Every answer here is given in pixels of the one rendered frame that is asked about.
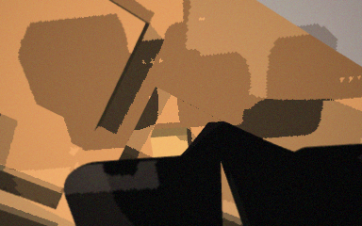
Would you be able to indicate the tan block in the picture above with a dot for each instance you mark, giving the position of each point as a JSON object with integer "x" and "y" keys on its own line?
{"x": 169, "y": 141}

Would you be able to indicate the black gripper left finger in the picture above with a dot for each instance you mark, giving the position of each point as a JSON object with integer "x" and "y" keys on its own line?
{"x": 178, "y": 189}

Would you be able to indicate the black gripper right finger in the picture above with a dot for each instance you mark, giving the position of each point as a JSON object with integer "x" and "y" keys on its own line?
{"x": 275, "y": 186}

